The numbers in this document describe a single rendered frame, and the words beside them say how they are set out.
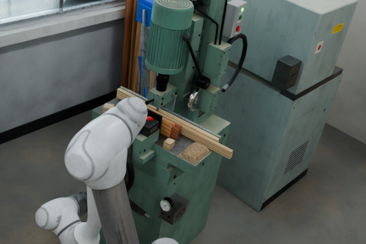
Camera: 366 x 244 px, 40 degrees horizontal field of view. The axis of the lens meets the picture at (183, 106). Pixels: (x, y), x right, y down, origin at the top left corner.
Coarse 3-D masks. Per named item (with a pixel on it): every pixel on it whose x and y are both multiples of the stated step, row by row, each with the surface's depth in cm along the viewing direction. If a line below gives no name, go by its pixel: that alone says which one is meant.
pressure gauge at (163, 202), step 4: (164, 200) 226; (168, 200) 226; (172, 200) 227; (160, 204) 229; (164, 204) 227; (168, 204) 226; (172, 204) 227; (164, 208) 228; (168, 208) 227; (172, 208) 228
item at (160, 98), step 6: (168, 84) 239; (150, 90) 231; (156, 90) 232; (168, 90) 234; (174, 90) 238; (150, 96) 232; (156, 96) 230; (162, 96) 230; (168, 96) 235; (150, 102) 233; (156, 102) 231; (162, 102) 233
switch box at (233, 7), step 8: (232, 0) 232; (240, 0) 233; (232, 8) 227; (240, 8) 229; (232, 16) 229; (224, 24) 233; (232, 24) 230; (240, 24) 236; (224, 32) 234; (232, 32) 233
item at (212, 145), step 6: (150, 108) 242; (162, 114) 240; (174, 120) 237; (186, 126) 234; (186, 132) 233; (192, 132) 231; (198, 132) 231; (192, 138) 232; (198, 138) 230; (204, 138) 228; (204, 144) 230; (210, 144) 228; (216, 144) 226; (216, 150) 227; (222, 150) 225; (228, 150) 223; (228, 156) 224
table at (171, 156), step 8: (104, 104) 247; (96, 112) 240; (160, 136) 231; (184, 136) 234; (160, 144) 226; (176, 144) 228; (184, 144) 228; (152, 152) 225; (160, 152) 225; (168, 152) 222; (176, 152) 222; (216, 152) 233; (136, 160) 222; (144, 160) 221; (168, 160) 224; (176, 160) 221; (184, 160) 219; (200, 160) 220; (208, 160) 228; (184, 168) 221; (192, 168) 218; (200, 168) 224
